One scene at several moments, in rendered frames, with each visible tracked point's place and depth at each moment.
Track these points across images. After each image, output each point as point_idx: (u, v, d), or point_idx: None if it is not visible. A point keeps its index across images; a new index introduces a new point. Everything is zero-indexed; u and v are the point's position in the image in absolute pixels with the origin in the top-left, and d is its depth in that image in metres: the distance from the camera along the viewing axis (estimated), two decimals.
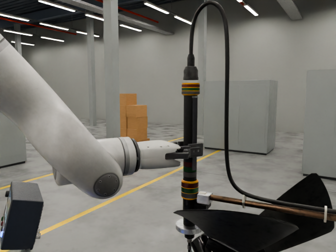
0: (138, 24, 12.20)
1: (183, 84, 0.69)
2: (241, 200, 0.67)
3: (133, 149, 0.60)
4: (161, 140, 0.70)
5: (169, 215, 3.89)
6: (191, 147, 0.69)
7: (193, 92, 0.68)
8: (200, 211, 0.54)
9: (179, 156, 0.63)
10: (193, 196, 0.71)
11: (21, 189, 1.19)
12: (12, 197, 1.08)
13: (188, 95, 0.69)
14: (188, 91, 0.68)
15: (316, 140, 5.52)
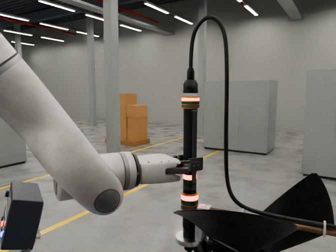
0: (138, 24, 12.20)
1: (183, 98, 0.69)
2: None
3: (134, 165, 0.61)
4: (162, 154, 0.71)
5: (169, 215, 3.89)
6: (191, 161, 0.69)
7: (192, 105, 0.68)
8: (200, 211, 0.54)
9: (179, 171, 0.64)
10: (192, 209, 0.71)
11: (21, 189, 1.19)
12: (12, 197, 1.08)
13: (187, 108, 0.69)
14: (188, 105, 0.68)
15: (316, 140, 5.52)
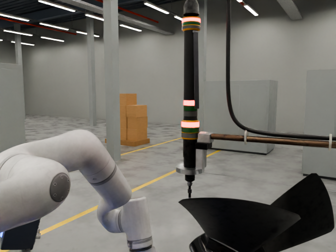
0: (138, 24, 12.20)
1: (184, 18, 0.67)
2: (243, 136, 0.65)
3: None
4: None
5: (169, 215, 3.89)
6: None
7: (193, 25, 0.66)
8: None
9: None
10: (193, 136, 0.69)
11: None
12: None
13: (188, 29, 0.67)
14: (188, 25, 0.66)
15: None
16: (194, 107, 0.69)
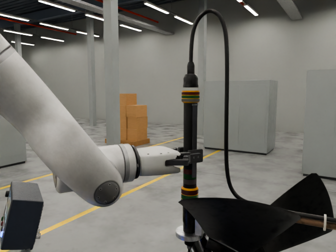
0: (138, 24, 12.20)
1: (183, 92, 0.69)
2: None
3: (133, 156, 0.60)
4: (161, 146, 0.70)
5: (169, 215, 3.89)
6: (191, 153, 0.69)
7: (192, 99, 0.68)
8: None
9: (179, 162, 0.63)
10: None
11: (21, 189, 1.19)
12: (12, 197, 1.08)
13: (187, 102, 0.69)
14: (188, 99, 0.68)
15: (316, 140, 5.52)
16: None
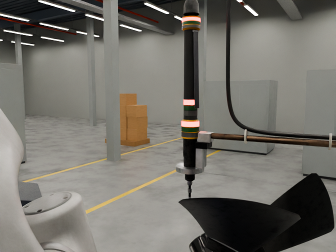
0: (138, 24, 12.20)
1: (184, 18, 0.67)
2: (243, 135, 0.65)
3: None
4: None
5: (169, 215, 3.89)
6: None
7: (193, 25, 0.66)
8: None
9: None
10: (193, 135, 0.69)
11: (21, 189, 1.19)
12: None
13: (188, 29, 0.67)
14: (188, 25, 0.66)
15: None
16: (194, 107, 0.69)
